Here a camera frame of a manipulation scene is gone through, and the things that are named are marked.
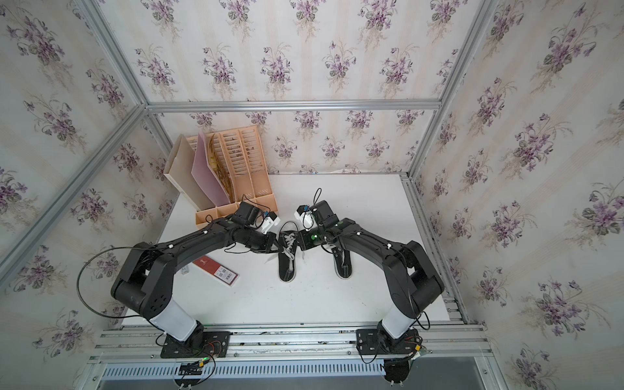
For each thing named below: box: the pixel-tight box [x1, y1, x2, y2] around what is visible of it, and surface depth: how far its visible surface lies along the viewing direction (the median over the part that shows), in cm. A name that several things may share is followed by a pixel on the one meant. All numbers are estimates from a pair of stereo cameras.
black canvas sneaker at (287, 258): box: [277, 221, 299, 283], surface depth 90 cm
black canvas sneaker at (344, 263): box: [333, 250, 353, 280], surface depth 90 cm
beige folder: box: [163, 134, 215, 212], surface depth 88 cm
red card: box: [192, 255, 240, 287], surface depth 88 cm
